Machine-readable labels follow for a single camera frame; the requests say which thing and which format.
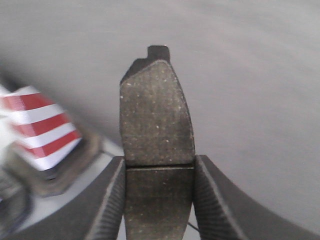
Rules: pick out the brake pad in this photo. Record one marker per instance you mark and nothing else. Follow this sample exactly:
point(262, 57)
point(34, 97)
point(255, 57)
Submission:
point(159, 150)

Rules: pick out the red white cone left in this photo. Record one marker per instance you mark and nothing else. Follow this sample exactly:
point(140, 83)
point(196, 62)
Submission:
point(50, 149)

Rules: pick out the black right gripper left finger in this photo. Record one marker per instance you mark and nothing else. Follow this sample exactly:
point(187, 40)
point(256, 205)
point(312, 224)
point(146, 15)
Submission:
point(95, 214)

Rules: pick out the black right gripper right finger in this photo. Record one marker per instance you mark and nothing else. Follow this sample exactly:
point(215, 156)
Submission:
point(225, 212)

